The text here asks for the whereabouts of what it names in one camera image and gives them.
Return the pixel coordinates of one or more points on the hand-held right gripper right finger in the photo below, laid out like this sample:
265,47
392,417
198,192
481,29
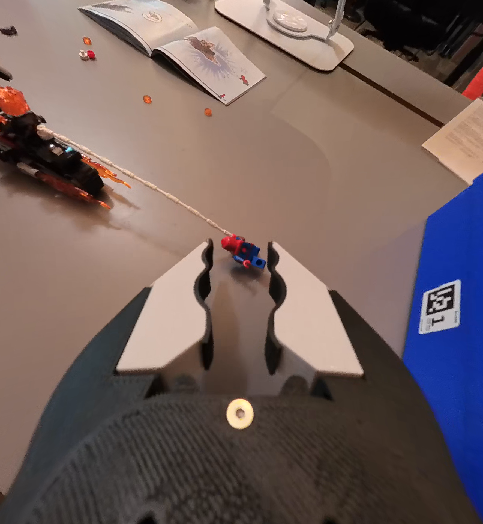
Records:
315,327

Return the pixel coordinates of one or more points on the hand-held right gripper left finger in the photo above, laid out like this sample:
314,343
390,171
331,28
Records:
163,327

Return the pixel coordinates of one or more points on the blue red lego minifigure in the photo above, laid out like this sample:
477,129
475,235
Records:
241,247

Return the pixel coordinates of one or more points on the lego motorcycle model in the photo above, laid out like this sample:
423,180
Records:
61,159

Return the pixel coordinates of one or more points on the lego instruction booklet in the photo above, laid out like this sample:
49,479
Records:
208,57

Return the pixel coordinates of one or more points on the small black lego piece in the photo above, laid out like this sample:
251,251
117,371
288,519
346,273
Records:
8,30

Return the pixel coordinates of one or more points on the blue plastic bin white tag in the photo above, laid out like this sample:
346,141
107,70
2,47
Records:
462,389

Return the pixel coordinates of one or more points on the white paper sheet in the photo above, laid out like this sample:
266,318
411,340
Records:
466,139

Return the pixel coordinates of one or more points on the white metal stand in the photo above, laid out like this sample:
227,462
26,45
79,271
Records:
315,49

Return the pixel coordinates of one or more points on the black office chair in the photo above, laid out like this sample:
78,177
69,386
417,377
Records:
409,24

